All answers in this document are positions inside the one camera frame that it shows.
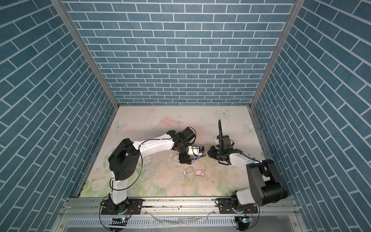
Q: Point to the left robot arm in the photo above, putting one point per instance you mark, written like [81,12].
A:
[124,159]

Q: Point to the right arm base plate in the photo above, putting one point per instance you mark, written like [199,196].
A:
[232,206]

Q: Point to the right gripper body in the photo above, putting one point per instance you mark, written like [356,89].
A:
[216,153]

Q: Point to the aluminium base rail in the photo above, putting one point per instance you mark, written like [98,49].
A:
[159,212]

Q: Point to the red staple box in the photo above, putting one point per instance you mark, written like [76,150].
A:
[199,173]

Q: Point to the blue mini stapler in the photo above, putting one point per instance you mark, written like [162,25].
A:
[197,157]

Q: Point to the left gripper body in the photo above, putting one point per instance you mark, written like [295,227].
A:
[184,157]

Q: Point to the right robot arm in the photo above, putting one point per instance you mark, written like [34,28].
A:
[265,183]

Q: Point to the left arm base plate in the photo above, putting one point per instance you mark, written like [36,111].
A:
[127,207]

